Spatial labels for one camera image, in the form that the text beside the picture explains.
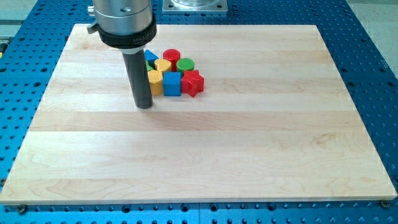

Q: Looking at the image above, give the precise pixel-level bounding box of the red cylinder block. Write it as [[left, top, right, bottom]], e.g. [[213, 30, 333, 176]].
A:
[[163, 49, 181, 72]]

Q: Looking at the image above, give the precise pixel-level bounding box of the right brass board stop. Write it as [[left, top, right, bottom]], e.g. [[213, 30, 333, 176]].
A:
[[380, 200, 391, 208]]

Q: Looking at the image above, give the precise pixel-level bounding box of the blue cube block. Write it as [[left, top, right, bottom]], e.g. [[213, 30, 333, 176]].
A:
[[163, 72, 181, 96]]

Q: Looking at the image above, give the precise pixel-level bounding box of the brass board stop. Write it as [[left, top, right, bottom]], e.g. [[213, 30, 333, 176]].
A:
[[16, 205, 27, 215], [380, 200, 391, 208]]

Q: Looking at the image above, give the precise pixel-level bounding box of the left brass board stop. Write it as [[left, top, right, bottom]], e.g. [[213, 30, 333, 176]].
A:
[[16, 205, 27, 215]]

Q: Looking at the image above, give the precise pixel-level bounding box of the yellow rounded block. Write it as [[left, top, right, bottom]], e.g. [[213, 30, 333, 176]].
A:
[[148, 70, 164, 95]]

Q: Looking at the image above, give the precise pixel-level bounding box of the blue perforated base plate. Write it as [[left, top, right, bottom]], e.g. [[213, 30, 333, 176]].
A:
[[1, 0, 397, 223]]

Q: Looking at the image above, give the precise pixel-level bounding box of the black tool clamp ring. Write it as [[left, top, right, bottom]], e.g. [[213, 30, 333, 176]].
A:
[[86, 13, 157, 49]]

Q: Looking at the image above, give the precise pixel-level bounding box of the yellow heart block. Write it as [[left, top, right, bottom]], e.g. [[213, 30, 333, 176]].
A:
[[154, 58, 172, 73]]

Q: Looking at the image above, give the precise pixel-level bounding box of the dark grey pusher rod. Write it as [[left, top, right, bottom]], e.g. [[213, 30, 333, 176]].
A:
[[122, 50, 153, 109]]

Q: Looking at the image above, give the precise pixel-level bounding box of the blue triangle block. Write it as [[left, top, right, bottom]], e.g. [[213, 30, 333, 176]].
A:
[[144, 49, 159, 68]]

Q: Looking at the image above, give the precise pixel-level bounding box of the small green block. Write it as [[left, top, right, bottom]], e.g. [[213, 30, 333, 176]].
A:
[[146, 60, 153, 72]]

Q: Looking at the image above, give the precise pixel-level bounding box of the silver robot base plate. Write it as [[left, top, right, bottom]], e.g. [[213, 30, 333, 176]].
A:
[[162, 0, 228, 12]]

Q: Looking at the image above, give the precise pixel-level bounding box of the light wooden board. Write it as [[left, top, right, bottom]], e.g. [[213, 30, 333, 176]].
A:
[[1, 24, 397, 205]]

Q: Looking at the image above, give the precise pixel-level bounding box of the red star block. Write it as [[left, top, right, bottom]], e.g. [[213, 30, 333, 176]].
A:
[[181, 70, 205, 97]]

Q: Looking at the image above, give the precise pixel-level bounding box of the green cylinder block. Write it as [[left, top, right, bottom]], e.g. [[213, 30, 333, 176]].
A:
[[176, 58, 195, 74]]

